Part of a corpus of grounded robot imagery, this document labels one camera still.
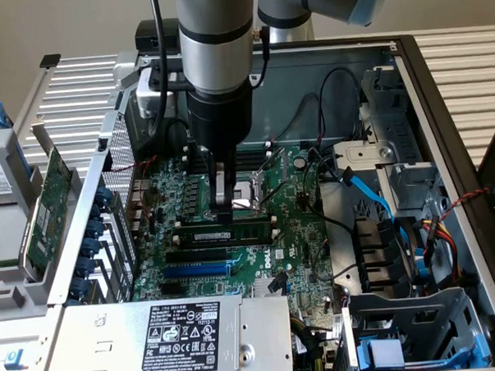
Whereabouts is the long black expansion slot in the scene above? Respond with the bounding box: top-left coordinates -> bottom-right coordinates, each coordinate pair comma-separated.
164,246 -> 229,267

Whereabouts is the grey disk bay cage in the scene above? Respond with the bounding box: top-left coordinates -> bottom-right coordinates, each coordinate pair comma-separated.
337,282 -> 495,371

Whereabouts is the black yellow wire bundle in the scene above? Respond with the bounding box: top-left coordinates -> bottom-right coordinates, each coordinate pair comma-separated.
287,314 -> 341,371

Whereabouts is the black camera cable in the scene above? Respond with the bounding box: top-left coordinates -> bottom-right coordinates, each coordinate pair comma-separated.
140,0 -> 173,140

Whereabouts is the black fan shroud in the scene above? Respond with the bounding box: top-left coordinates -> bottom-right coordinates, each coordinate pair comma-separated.
349,214 -> 415,296

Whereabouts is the black looped cable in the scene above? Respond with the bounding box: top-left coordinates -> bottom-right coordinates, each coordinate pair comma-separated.
163,118 -> 190,151

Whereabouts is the black box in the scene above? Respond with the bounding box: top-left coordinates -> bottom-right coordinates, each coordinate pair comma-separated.
133,18 -> 182,54

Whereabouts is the short black expansion slot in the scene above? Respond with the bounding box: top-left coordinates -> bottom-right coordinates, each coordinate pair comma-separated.
159,280 -> 183,297

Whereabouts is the metal drive bay bracket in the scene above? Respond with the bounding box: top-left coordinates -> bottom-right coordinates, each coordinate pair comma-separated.
330,64 -> 455,216

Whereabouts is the CPU socket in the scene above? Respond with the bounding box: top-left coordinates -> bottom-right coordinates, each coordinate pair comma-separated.
203,167 -> 273,224

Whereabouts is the silver power supply unit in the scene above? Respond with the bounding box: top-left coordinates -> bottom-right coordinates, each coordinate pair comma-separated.
45,286 -> 300,371

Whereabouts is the silver chipset heatsink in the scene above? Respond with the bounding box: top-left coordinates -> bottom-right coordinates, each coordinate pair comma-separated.
251,277 -> 290,299

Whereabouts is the black cable with plug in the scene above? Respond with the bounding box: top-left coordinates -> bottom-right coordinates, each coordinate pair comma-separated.
251,24 -> 273,89

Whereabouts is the blue expansion slot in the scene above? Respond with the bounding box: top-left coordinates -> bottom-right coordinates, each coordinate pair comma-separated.
162,260 -> 232,282

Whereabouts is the blue disk caddy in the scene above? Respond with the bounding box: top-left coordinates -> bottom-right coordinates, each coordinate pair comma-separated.
356,329 -> 493,371

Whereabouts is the green Dell motherboard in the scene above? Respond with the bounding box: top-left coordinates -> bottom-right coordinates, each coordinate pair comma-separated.
124,137 -> 360,335

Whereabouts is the thin black wire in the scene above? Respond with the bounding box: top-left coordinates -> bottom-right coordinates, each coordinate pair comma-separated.
315,65 -> 364,155
272,90 -> 328,147

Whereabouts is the grey parts rack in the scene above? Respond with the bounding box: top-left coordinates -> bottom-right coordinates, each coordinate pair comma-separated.
0,127 -> 74,330

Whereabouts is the red black twisted wire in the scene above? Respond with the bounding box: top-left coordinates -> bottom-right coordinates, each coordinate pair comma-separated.
437,184 -> 493,230
108,153 -> 158,175

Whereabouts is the red yellow power wire bundle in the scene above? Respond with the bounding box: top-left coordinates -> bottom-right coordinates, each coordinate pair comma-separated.
417,215 -> 467,286

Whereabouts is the green RAM stick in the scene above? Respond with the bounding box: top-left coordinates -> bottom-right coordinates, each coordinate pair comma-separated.
172,215 -> 273,250

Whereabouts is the green expansion card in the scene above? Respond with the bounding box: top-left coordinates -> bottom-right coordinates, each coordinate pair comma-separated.
16,120 -> 77,284

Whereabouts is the thick black cable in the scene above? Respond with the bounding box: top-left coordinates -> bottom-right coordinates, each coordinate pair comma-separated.
300,146 -> 361,236

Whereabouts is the metal locking lever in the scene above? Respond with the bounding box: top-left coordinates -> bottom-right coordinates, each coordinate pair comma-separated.
258,145 -> 287,176
259,184 -> 289,208

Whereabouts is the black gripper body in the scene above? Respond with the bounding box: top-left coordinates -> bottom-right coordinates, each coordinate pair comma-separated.
184,78 -> 254,156

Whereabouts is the blue push button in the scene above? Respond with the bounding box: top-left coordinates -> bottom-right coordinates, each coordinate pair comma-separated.
3,346 -> 31,371

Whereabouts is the open metal PC case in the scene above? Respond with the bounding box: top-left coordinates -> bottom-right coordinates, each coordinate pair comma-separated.
44,19 -> 495,371

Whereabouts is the blue SATA wire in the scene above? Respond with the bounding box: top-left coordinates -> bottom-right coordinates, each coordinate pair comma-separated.
337,165 -> 420,268

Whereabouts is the black angled wire plug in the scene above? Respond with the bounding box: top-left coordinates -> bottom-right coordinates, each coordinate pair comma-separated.
268,269 -> 290,295

